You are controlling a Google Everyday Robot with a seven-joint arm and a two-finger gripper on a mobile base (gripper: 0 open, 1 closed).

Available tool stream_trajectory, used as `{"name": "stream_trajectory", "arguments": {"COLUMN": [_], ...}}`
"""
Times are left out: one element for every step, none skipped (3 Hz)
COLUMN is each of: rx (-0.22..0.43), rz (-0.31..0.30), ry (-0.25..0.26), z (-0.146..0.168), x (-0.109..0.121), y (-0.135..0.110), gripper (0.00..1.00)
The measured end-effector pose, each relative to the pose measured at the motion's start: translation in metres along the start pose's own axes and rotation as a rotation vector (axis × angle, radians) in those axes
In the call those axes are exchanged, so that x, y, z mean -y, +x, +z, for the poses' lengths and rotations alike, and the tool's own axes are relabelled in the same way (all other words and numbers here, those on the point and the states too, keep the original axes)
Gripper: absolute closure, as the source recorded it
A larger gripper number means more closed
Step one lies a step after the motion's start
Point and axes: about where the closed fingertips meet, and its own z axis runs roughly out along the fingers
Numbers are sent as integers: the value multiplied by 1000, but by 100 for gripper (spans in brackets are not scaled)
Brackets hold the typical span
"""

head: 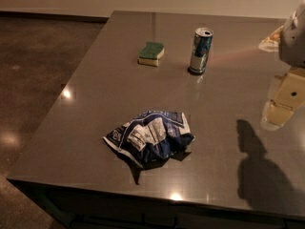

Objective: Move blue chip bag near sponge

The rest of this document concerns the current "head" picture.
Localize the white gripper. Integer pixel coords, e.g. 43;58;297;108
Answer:
260;0;305;131

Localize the blue chip bag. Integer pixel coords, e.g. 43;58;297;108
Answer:
103;111;194;168

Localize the green and yellow sponge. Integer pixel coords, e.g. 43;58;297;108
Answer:
138;42;165;67

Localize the blue and silver drink can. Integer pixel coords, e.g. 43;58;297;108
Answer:
189;28;214;74

